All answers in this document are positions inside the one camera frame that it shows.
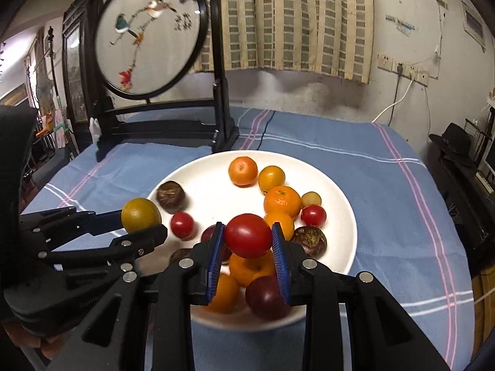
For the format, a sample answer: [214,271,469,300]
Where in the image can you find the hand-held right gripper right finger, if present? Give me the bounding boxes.
[271,222,451,371]

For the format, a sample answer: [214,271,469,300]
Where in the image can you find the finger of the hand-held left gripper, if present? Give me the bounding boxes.
[19,207,126,240]
[37,223,169,269]

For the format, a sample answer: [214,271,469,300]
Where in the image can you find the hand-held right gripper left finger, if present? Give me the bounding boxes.
[46,222,227,371]

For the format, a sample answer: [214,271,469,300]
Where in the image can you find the yellow-green round fruit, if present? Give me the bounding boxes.
[121,198,162,233]

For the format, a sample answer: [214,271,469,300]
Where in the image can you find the small orange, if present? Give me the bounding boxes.
[229,251,275,287]
[264,212,295,240]
[228,156,258,187]
[205,273,241,313]

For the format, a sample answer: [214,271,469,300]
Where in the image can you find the small red tomato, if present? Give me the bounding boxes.
[300,204,327,228]
[170,211,195,239]

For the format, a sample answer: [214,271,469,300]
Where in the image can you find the brown passion fruit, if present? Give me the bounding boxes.
[157,181,186,214]
[169,248,194,265]
[291,226,328,258]

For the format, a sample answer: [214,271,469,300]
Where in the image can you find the large orange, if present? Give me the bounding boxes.
[264,185,302,219]

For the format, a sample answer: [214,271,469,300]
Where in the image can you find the white round plate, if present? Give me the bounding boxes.
[146,150,358,331]

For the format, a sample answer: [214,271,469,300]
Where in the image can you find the yellow round fruit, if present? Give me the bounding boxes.
[258,165,286,193]

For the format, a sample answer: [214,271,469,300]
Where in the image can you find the person's left hand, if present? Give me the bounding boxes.
[39,334,69,362]

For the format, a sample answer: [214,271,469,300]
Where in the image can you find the blue striped tablecloth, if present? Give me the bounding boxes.
[19,106,476,371]

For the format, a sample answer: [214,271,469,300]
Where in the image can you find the black glass cabinet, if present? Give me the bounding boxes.
[62,6,95,140]

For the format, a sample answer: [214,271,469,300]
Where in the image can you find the black media stand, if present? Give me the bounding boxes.
[429,151,495,275]

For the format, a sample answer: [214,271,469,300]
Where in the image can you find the round embroidered bird screen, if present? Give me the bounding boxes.
[90,0,240,163]

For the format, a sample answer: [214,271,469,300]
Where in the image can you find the black hat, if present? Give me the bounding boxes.
[428,123,478,167]

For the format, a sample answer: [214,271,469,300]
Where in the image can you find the checkered beige curtain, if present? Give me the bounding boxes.
[193,0,376,83]

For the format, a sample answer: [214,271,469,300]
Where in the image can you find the white power cable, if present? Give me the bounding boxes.
[371,73,414,124]

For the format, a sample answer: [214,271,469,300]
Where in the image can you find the white wall outlets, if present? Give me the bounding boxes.
[377,52,430,86]

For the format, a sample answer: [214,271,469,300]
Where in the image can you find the blue wall sticker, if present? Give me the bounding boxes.
[385,15,420,33]

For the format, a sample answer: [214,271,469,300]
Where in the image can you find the white wall vent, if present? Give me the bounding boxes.
[462,2,487,52]

